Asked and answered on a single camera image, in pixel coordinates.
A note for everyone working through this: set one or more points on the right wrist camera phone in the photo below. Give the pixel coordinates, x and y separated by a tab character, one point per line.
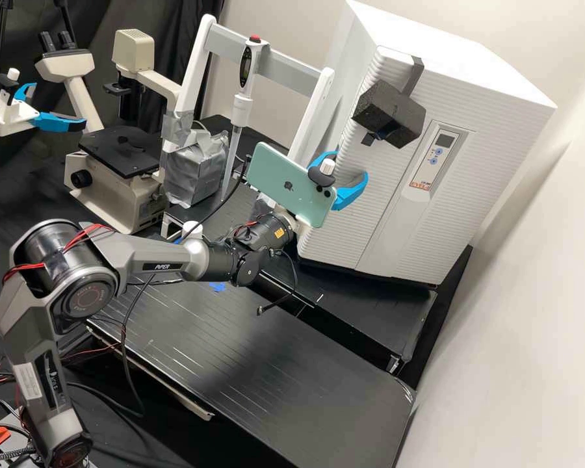
285	183

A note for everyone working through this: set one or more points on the left phone holder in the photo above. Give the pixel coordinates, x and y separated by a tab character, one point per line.
12	74

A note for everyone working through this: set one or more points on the pipette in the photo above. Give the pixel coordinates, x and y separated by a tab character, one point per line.
241	109

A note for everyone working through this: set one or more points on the black platform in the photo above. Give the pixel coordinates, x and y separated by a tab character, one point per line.
370	312
239	205
253	375

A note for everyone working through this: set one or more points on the incubator door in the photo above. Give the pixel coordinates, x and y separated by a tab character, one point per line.
370	219

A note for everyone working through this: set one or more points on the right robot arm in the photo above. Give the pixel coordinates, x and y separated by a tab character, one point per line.
141	256

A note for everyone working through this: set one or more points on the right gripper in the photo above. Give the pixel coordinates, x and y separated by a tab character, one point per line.
292	222

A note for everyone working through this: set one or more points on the white incubator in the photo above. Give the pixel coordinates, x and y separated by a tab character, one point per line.
492	161

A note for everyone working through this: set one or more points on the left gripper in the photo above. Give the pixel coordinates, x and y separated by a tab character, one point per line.
10	117

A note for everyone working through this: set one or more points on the small bottle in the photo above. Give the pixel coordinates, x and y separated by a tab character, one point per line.
191	228

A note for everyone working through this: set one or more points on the white pipette stand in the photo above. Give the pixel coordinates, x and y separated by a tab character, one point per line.
195	73

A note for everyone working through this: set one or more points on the cream microscope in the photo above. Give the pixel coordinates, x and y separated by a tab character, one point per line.
122	197

